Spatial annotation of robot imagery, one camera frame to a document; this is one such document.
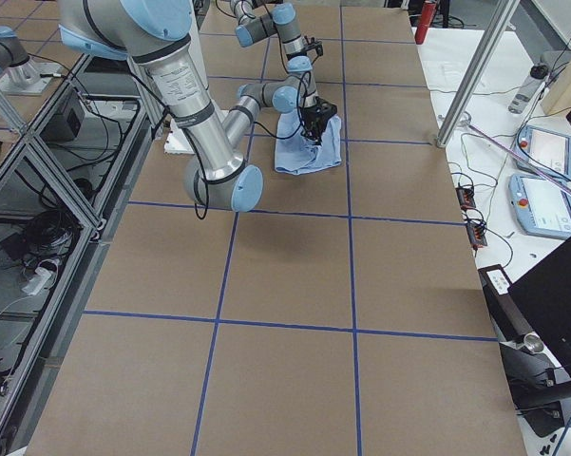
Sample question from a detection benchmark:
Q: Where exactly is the blue teach pendant far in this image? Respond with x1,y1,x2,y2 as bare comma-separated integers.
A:
514,125,571,181

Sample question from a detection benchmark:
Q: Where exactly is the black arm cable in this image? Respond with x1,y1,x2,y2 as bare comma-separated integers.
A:
127,66,314,220

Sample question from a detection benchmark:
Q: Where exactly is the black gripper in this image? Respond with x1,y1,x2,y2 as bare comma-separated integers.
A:
300,35,324,60
301,100,337,145

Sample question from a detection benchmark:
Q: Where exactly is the black laptop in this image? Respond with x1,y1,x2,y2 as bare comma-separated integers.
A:
508,237,571,377

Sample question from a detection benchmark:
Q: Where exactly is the aluminium frame post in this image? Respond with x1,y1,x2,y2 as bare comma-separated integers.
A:
435,0,520,148

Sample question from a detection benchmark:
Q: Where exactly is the white reacher grabber stick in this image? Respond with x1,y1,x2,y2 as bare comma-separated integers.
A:
458,111,571,210

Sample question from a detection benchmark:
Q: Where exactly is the red cylinder tube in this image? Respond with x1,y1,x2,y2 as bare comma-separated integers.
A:
414,0,436,45

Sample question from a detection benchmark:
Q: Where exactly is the black monitor stand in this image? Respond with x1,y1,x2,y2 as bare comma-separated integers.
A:
478,265,571,437

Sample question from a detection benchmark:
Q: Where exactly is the light blue t-shirt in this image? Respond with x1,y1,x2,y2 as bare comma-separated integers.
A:
275,112,342,176

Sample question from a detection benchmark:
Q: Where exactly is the black power supply box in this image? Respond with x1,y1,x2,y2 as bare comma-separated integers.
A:
40,91,85,142

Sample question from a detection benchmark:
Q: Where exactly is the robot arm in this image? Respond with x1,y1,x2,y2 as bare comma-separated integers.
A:
215,0,324,63
59,1,337,212

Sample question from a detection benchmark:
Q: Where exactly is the blue teach pendant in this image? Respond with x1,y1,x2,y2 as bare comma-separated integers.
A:
514,125,571,181
508,174,571,239

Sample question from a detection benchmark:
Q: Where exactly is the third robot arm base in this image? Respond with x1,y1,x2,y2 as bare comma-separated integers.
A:
0,26,62,96

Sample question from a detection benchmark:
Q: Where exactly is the orange terminal block board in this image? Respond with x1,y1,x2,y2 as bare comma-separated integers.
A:
455,184,487,252

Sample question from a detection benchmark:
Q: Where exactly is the blue teach pendant near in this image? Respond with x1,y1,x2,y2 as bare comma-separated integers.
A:
508,174,571,239

